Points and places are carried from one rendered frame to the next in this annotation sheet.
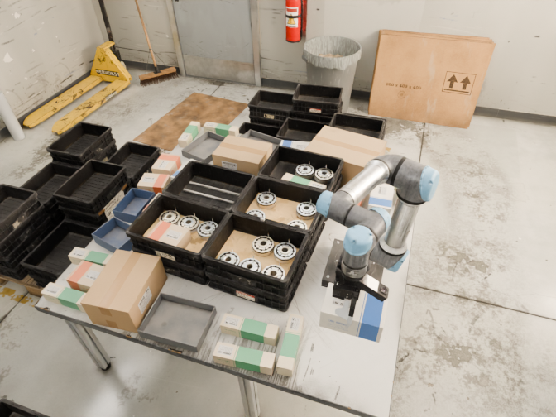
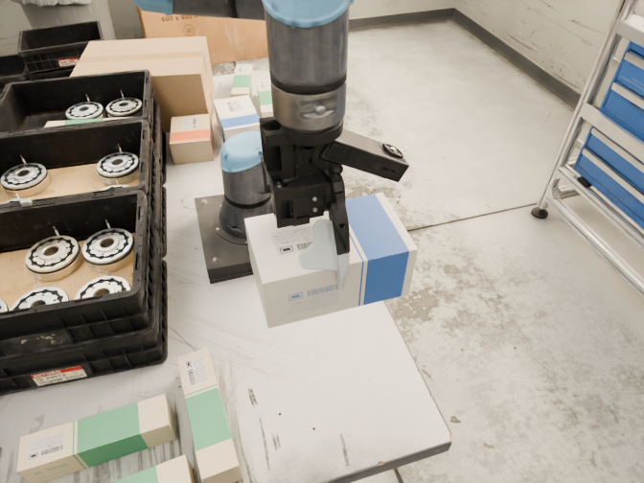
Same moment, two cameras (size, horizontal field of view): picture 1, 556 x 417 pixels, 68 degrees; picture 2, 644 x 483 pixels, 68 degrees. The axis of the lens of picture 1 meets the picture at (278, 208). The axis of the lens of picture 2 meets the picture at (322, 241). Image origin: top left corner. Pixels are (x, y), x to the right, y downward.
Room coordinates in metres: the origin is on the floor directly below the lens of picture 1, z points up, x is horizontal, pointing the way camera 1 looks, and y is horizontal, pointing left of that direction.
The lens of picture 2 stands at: (0.39, 0.03, 1.56)
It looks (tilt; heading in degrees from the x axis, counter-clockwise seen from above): 44 degrees down; 324
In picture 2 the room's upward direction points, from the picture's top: straight up
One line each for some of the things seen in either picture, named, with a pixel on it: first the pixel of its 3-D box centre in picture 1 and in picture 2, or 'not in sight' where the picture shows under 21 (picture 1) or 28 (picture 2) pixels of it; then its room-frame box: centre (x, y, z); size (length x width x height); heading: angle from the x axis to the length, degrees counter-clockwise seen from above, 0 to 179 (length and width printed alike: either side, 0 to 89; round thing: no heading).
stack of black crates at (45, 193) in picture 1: (57, 199); not in sight; (2.26, 1.61, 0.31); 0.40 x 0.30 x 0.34; 160
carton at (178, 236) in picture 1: (169, 238); not in sight; (1.32, 0.51, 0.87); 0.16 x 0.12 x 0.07; 67
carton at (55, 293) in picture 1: (69, 297); not in sight; (1.10, 0.96, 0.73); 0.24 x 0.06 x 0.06; 70
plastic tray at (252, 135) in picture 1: (258, 145); not in sight; (2.28, 0.12, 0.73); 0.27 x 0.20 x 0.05; 58
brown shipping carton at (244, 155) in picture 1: (243, 159); not in sight; (2.05, 0.20, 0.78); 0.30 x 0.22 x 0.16; 68
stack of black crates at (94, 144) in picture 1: (89, 161); not in sight; (2.64, 1.48, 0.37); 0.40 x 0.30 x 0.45; 160
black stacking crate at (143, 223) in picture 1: (180, 231); not in sight; (1.37, 0.47, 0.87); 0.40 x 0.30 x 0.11; 67
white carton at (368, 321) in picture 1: (353, 312); (328, 257); (0.75, -0.24, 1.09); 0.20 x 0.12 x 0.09; 70
